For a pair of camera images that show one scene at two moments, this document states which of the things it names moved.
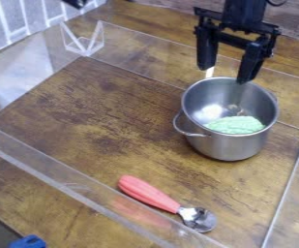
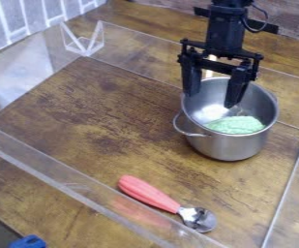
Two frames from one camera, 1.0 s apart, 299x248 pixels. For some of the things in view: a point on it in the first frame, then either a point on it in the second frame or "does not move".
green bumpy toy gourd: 236,125 does not move
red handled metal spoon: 197,218 does not move
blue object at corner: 30,241 does not move
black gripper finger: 208,33 -> 192,77
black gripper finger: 258,52 -> 238,81
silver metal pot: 226,117 does not move
